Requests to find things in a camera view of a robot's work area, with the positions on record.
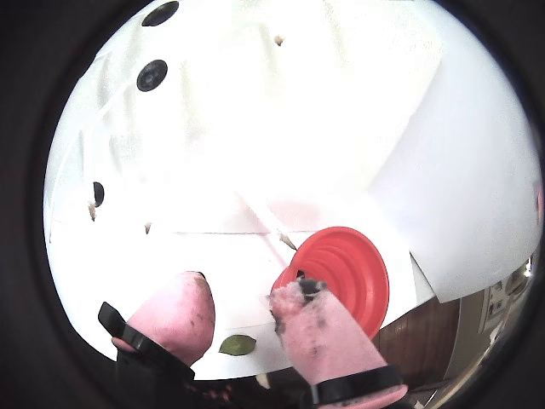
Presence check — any red collapsible silicone cup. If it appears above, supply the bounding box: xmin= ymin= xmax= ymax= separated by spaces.
xmin=271 ymin=226 xmax=391 ymax=342

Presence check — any small green leaf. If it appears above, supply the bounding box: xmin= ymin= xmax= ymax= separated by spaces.
xmin=218 ymin=334 xmax=258 ymax=356

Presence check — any pink-tipped black gripper finger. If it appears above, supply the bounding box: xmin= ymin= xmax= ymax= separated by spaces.
xmin=267 ymin=277 xmax=410 ymax=409
xmin=97 ymin=271 xmax=217 ymax=409

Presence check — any white sparkly foam board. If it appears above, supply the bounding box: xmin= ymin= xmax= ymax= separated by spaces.
xmin=44 ymin=0 xmax=444 ymax=238

